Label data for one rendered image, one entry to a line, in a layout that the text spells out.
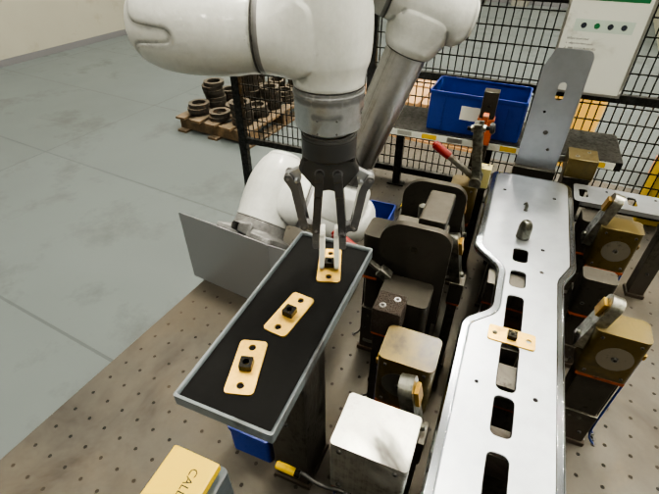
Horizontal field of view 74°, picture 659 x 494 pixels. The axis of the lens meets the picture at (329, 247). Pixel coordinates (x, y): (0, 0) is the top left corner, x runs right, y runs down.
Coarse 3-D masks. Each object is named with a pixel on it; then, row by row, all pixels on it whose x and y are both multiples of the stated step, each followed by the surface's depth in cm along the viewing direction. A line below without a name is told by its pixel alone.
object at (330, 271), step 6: (330, 252) 76; (330, 258) 73; (330, 264) 72; (318, 270) 72; (324, 270) 72; (330, 270) 72; (336, 270) 72; (318, 276) 71; (324, 276) 71; (336, 276) 71; (324, 282) 70; (330, 282) 70; (336, 282) 70
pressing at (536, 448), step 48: (528, 192) 122; (480, 240) 104; (528, 240) 105; (528, 288) 92; (480, 336) 82; (480, 384) 74; (528, 384) 74; (480, 432) 67; (528, 432) 67; (432, 480) 61; (480, 480) 61; (528, 480) 61
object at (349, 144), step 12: (312, 144) 56; (324, 144) 56; (336, 144) 56; (348, 144) 57; (312, 156) 57; (324, 156) 57; (336, 156) 57; (348, 156) 58; (300, 168) 61; (312, 168) 61; (324, 168) 61; (336, 168) 61; (348, 168) 60; (312, 180) 62; (324, 180) 62; (348, 180) 62
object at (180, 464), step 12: (168, 456) 48; (180, 456) 48; (192, 456) 48; (168, 468) 47; (180, 468) 47; (192, 468) 47; (204, 468) 47; (216, 468) 47; (156, 480) 46; (168, 480) 46; (180, 480) 46; (192, 480) 46; (204, 480) 46; (144, 492) 45; (156, 492) 45; (168, 492) 45; (180, 492) 45; (192, 492) 45; (204, 492) 45
